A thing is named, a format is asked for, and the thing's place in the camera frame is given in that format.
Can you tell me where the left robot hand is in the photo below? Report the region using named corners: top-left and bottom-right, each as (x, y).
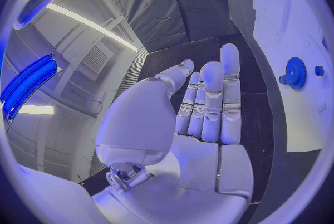
top-left (91, 43), bottom-right (255, 224)

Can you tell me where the white task board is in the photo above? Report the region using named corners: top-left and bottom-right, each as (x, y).
top-left (250, 0), bottom-right (333, 153)

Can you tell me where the blue gear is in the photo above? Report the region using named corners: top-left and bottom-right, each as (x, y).
top-left (284, 57), bottom-right (308, 90)

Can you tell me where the glowing light bar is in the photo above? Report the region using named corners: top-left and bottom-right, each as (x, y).
top-left (0, 53), bottom-right (58, 123)

